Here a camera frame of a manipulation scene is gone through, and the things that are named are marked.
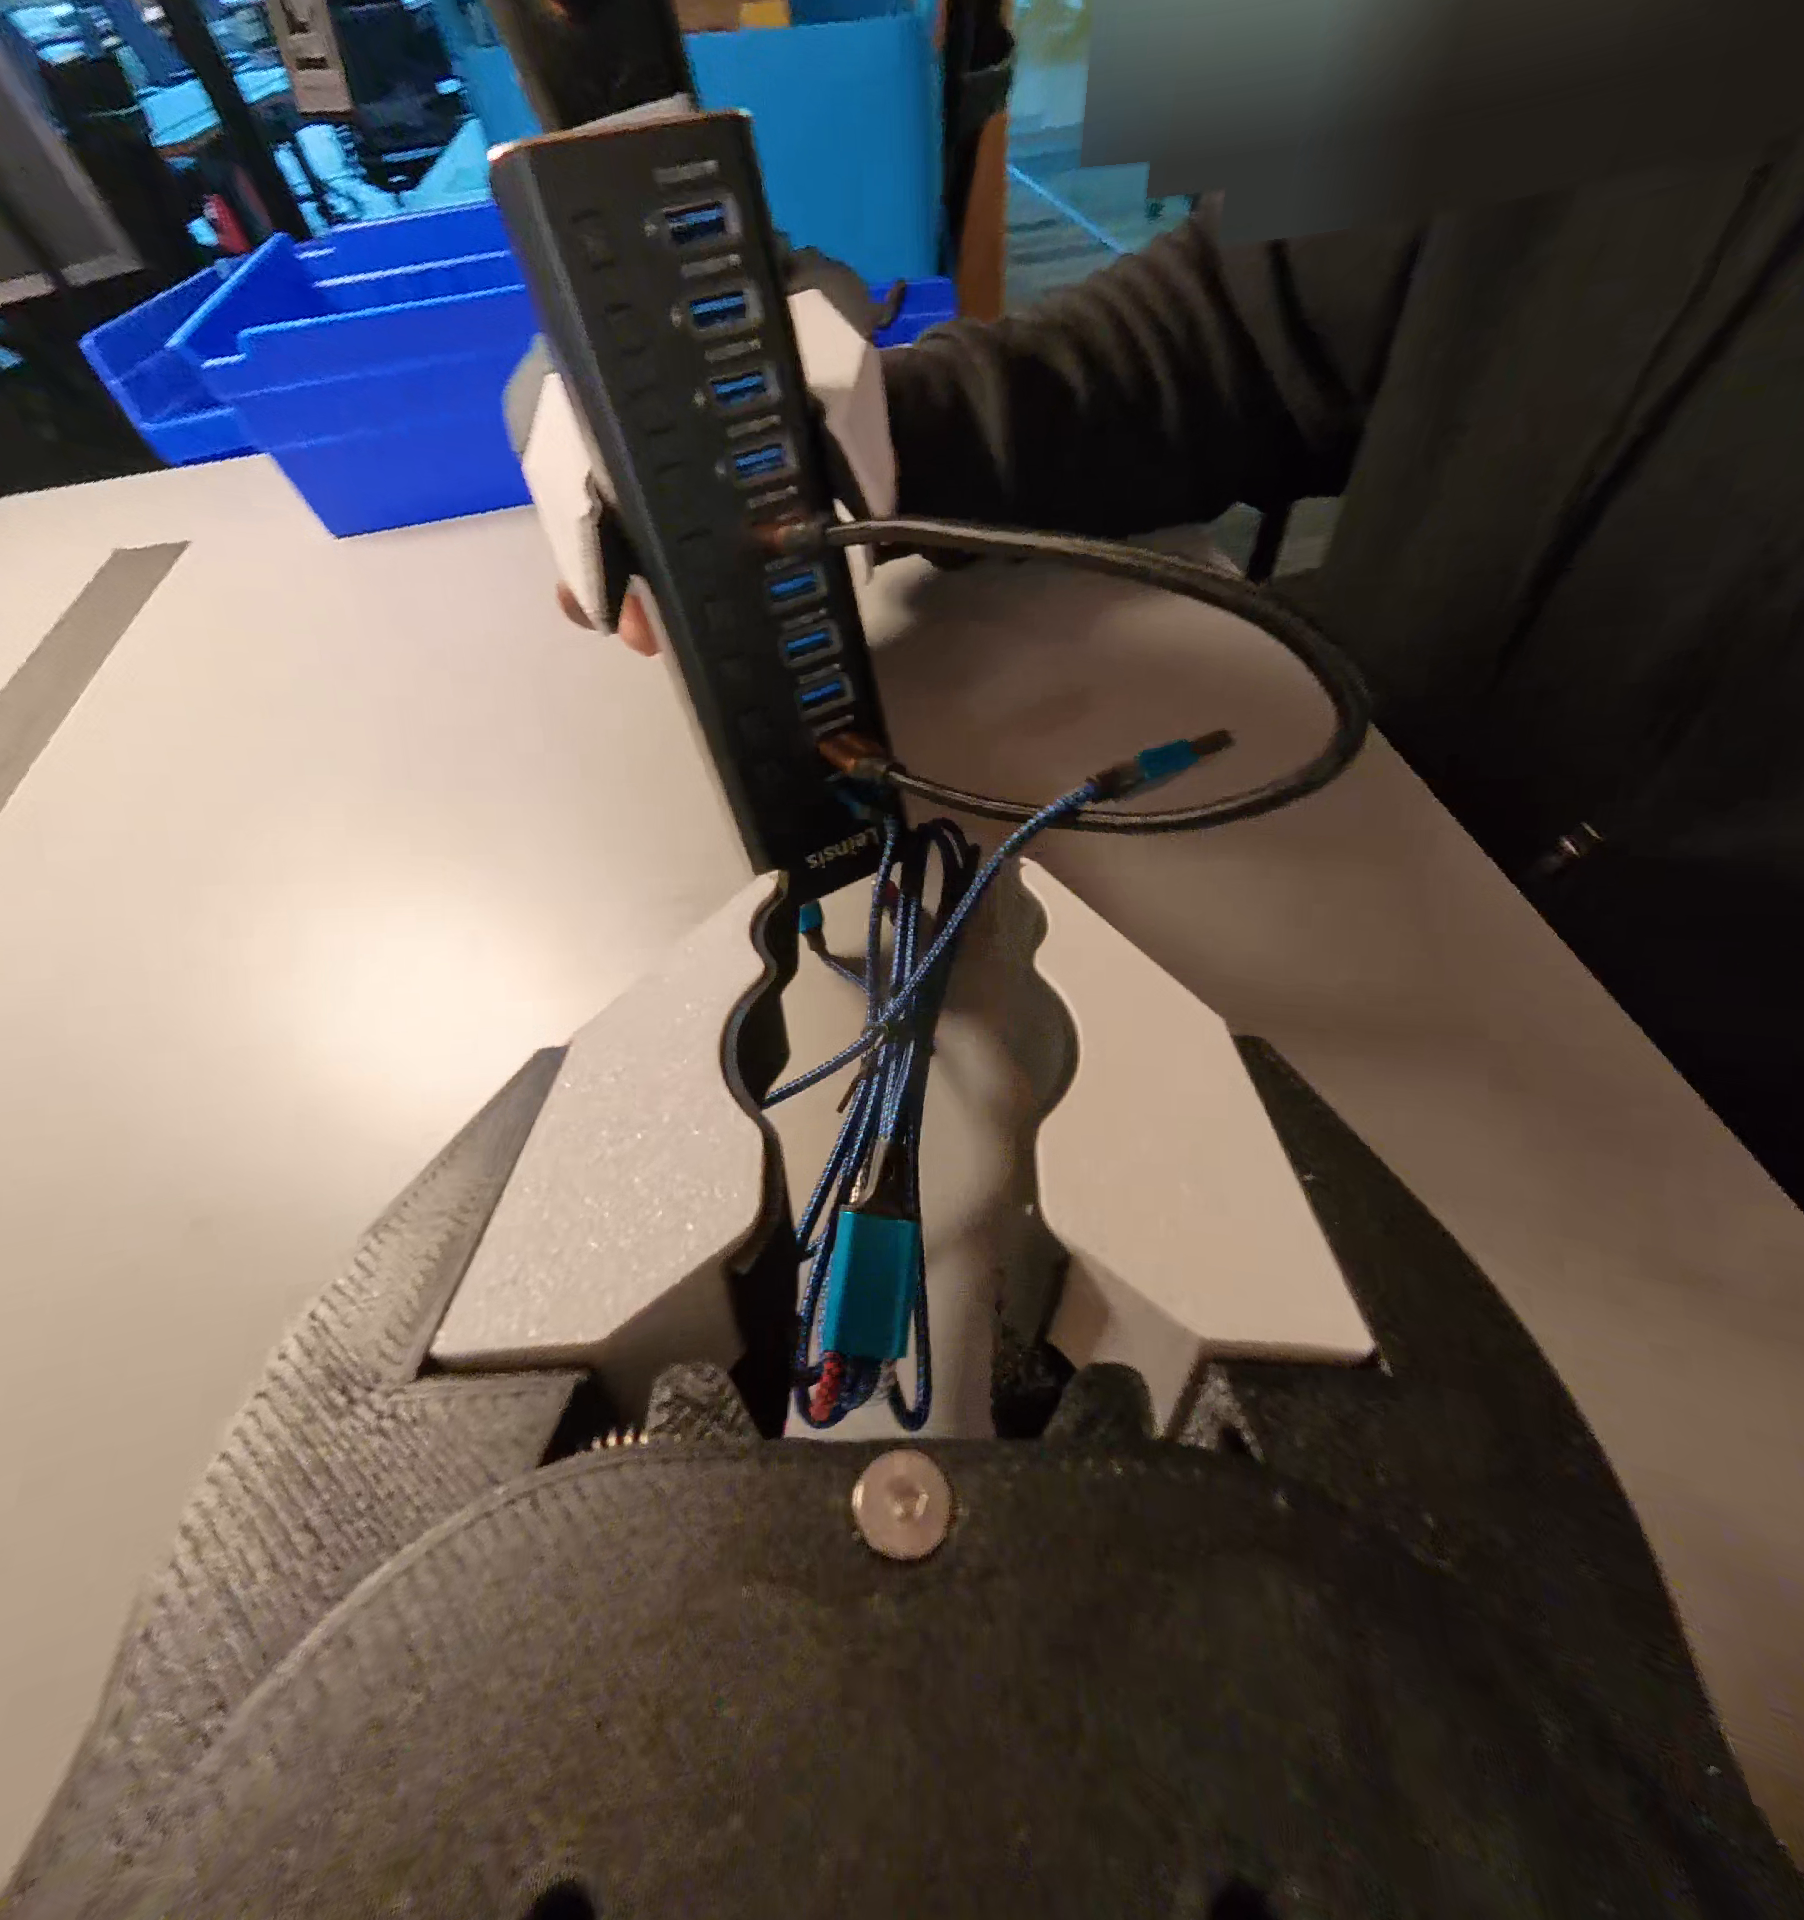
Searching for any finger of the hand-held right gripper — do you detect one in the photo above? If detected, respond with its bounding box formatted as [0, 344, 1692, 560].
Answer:
[782, 285, 906, 591]
[519, 364, 645, 637]

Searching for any blue braided multi-plug usb cable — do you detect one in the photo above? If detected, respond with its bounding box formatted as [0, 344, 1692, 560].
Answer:
[759, 728, 1239, 1439]

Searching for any orange plug black usb cable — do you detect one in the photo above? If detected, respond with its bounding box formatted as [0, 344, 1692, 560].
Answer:
[752, 513, 1374, 833]

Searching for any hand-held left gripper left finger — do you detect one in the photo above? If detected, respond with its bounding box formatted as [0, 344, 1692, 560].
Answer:
[423, 871, 803, 1439]

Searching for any person's right forearm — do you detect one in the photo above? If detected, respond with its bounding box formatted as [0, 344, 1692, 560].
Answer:
[879, 201, 1376, 576]

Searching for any blue plastic storage bin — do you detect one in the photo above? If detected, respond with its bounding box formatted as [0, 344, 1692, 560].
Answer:
[76, 257, 261, 470]
[164, 201, 546, 542]

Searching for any black usb hub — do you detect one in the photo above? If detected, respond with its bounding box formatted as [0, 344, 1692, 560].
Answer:
[487, 108, 906, 907]

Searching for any person's right hand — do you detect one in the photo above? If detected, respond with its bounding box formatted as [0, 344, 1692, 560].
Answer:
[555, 573, 666, 663]

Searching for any blue partition panel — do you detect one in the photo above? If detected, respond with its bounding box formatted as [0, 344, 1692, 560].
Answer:
[467, 15, 946, 291]

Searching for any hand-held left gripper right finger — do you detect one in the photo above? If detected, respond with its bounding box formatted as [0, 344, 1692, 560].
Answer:
[991, 863, 1379, 1445]

